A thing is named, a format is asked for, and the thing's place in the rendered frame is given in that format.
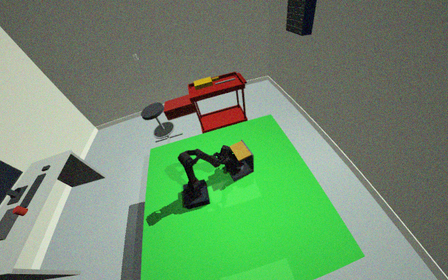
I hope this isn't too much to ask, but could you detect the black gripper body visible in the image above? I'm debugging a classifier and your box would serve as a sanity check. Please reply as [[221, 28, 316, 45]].
[[226, 150, 241, 174]]

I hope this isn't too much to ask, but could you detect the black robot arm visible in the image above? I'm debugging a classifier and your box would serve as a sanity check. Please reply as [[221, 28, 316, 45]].
[[178, 145, 232, 200]]

